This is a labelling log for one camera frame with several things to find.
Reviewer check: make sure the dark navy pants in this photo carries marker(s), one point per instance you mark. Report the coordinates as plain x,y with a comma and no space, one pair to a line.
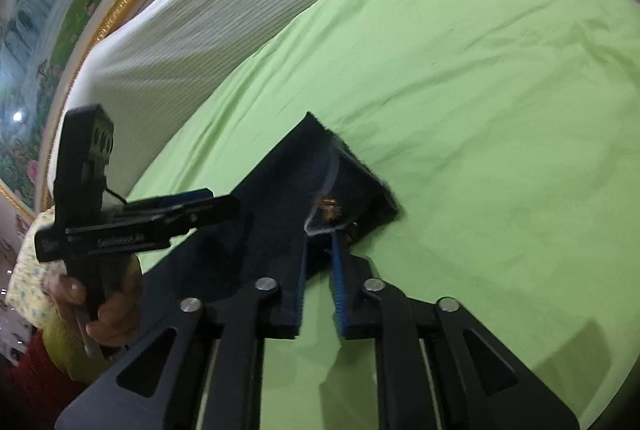
280,190

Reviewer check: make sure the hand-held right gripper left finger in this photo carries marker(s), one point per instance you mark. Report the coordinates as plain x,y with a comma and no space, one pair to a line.
301,290

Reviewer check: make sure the person's left hand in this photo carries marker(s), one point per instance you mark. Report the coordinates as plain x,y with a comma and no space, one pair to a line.
120,310

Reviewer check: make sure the light green bed sheet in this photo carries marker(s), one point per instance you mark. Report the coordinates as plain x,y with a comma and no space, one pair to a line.
475,110

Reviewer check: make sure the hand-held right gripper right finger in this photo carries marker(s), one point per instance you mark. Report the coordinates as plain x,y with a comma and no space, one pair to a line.
339,295

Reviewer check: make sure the red clothing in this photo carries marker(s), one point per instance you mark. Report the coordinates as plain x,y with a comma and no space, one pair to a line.
35,390

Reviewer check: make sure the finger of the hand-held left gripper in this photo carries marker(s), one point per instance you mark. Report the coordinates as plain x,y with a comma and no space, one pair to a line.
192,196
215,210

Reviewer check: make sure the white striped bedding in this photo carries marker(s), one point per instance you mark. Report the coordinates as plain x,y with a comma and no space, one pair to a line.
200,25

